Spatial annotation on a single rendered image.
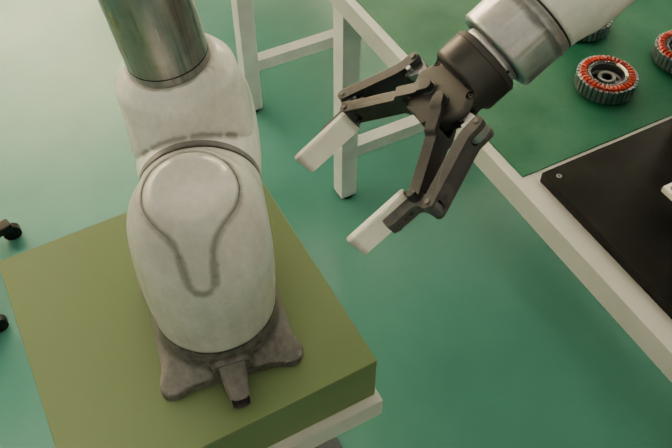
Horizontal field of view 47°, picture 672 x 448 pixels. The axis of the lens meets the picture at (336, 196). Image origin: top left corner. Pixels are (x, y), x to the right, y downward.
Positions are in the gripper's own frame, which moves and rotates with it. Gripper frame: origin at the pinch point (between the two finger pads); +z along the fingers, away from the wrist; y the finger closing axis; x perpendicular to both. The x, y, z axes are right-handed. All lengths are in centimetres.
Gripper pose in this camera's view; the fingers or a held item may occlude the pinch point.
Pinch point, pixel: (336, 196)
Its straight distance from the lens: 78.0
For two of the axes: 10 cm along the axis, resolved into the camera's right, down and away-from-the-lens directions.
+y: -3.9, -5.9, 7.0
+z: -7.3, 6.6, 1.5
